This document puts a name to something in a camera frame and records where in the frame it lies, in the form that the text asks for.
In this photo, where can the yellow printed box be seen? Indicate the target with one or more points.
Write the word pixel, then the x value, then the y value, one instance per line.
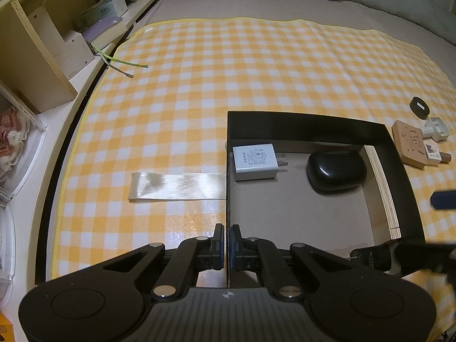
pixel 5 327

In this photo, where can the brown lipstick tube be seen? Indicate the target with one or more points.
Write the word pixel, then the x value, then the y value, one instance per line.
pixel 446 157

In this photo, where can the glossy black earbuds case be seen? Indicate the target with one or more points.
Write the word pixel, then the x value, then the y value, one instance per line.
pixel 336 172

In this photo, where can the white charger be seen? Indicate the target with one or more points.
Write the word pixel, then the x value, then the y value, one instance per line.
pixel 254 162

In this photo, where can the red-dressed doll in clear case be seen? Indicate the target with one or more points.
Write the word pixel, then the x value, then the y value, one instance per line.
pixel 12 139

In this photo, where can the thin plywood board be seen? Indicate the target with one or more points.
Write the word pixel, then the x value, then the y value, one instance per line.
pixel 383 192

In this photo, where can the black charger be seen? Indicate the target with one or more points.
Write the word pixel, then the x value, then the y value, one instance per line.
pixel 372 258

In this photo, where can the small printed stamp box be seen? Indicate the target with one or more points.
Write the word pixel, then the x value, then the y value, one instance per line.
pixel 432 151

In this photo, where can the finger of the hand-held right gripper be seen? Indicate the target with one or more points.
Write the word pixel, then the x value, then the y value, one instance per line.
pixel 427 254
pixel 443 200

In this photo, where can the carved wooden block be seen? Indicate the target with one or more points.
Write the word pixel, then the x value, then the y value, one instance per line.
pixel 409 142

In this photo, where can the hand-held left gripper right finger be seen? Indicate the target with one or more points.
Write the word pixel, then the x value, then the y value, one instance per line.
pixel 235 245

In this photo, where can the small black round tin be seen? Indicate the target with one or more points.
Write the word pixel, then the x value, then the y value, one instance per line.
pixel 419 108

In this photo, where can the purple book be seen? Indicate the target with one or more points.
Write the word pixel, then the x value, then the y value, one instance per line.
pixel 103 28

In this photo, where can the yellow checkered mat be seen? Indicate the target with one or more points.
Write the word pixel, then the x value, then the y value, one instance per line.
pixel 249 71

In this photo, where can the green ribbon bookmarks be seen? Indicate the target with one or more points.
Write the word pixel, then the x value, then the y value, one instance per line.
pixel 101 54

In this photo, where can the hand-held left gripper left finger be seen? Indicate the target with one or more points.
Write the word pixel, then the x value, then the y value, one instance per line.
pixel 219 245

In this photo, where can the black box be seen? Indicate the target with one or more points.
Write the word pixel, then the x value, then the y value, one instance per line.
pixel 292 213

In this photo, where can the white-dressed doll in clear case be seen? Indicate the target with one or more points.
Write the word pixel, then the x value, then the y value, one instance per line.
pixel 5 242

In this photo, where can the green tissue pack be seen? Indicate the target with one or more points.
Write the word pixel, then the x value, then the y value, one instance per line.
pixel 103 10

